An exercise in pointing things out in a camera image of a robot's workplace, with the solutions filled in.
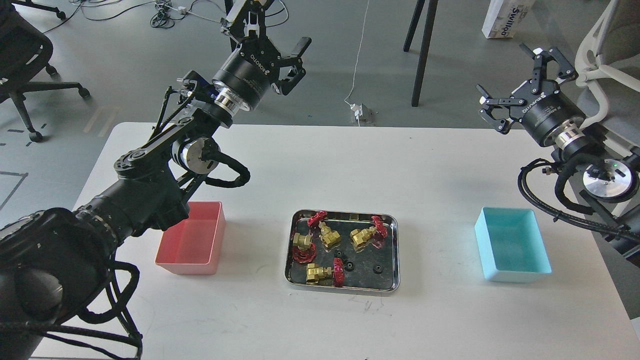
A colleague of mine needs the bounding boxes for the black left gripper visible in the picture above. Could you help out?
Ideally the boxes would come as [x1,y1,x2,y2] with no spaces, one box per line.
[212,0,313,111]

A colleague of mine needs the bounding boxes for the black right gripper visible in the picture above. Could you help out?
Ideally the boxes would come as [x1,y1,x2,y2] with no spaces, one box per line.
[475,43,587,148]

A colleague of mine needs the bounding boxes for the brass valve red handle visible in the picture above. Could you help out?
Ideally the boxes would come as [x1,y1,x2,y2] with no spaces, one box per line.
[292,232,317,264]
[349,215,389,253]
[305,257,345,288]
[307,210,342,250]

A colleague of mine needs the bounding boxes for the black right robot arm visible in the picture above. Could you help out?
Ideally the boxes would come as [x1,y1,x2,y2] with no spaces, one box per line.
[477,43,640,265]

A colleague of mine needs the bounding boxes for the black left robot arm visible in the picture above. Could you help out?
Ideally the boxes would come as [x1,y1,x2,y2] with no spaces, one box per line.
[1,0,311,360]

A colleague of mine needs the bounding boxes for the white cardboard box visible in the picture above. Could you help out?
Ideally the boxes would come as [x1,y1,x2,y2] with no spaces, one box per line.
[482,0,535,39]

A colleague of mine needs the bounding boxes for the blue plastic box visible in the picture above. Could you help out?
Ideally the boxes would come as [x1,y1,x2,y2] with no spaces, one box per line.
[474,206,553,283]

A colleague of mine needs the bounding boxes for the pink plastic box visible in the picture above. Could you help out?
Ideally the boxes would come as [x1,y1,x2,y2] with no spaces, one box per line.
[155,202,226,276]

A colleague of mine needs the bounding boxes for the white power adapter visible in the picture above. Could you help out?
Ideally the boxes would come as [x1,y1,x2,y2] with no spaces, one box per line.
[349,104,375,127]

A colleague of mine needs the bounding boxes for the black stand legs right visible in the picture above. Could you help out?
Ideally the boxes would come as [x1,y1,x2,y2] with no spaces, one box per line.
[402,0,439,107]

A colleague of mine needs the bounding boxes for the metal tray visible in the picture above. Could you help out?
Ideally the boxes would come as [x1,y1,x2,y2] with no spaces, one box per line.
[284,209,400,292]

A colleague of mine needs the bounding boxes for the black office chair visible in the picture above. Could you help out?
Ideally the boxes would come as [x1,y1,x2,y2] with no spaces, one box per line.
[0,0,90,142]

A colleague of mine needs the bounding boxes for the white cable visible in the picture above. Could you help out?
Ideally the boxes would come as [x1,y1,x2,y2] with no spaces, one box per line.
[344,0,371,107]

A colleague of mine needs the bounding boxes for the tangled floor cables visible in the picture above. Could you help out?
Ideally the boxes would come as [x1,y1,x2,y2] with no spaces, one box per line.
[70,0,289,30]

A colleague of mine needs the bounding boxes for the brass valve red handle top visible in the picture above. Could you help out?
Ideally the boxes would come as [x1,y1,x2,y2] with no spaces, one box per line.
[307,210,342,250]

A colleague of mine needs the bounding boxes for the brass valve red handle bottom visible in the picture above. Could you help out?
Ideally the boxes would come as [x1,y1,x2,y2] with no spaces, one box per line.
[305,257,345,288]

